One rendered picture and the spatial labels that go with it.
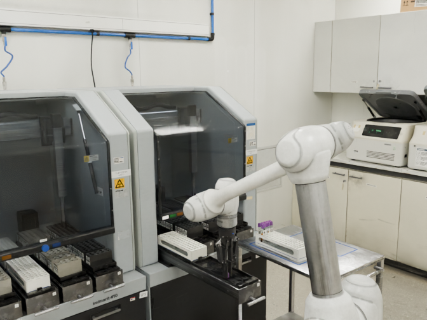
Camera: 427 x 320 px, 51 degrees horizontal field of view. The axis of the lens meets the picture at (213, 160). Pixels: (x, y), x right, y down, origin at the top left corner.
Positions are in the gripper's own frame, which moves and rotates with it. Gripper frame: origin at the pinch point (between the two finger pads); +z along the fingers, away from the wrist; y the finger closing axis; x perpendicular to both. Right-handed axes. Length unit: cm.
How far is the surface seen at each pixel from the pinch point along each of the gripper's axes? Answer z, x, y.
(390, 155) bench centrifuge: -16, -52, -231
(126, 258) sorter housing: 3, -47, 25
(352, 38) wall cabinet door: -117, -113, -259
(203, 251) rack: -0.2, -22.2, -4.2
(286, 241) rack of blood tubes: -3.9, 1.7, -37.3
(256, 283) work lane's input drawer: 4.0, 12.9, -5.4
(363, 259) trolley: 2, 31, -59
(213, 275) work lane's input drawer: 3.6, -5.2, 4.0
